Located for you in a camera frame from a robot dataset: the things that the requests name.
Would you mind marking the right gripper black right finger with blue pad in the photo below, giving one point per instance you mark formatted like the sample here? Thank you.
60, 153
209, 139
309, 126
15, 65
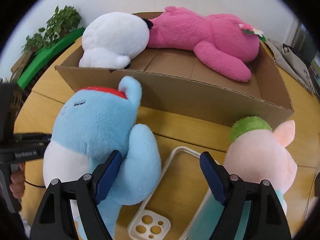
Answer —
266, 219

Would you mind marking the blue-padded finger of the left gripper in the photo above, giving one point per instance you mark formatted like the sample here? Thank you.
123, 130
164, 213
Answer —
32, 137

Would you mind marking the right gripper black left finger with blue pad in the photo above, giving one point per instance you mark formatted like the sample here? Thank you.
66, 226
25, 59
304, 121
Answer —
54, 218

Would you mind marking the light blue plush cat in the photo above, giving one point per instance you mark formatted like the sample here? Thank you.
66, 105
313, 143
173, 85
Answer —
92, 124

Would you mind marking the pink plush bear toy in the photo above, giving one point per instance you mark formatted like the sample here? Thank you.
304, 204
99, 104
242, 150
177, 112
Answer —
222, 42

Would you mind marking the person's left hand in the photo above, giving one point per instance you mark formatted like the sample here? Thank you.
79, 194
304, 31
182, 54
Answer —
17, 186

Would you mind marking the small brown cardboard box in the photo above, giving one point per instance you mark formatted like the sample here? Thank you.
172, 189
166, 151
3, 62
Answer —
19, 66

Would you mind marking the peach plush pig green hair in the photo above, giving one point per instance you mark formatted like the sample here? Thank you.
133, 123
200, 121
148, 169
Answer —
258, 152

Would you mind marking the green mat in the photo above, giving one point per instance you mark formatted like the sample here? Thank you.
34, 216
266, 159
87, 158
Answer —
45, 55

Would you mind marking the clear phone case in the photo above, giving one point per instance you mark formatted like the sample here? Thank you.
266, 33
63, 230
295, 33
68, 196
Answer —
182, 206

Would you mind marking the green potted plant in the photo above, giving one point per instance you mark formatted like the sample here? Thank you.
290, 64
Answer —
62, 22

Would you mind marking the white plush toy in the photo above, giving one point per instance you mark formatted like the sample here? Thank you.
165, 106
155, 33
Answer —
112, 40

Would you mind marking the grey cloth bag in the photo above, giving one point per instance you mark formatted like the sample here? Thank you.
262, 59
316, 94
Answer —
287, 60

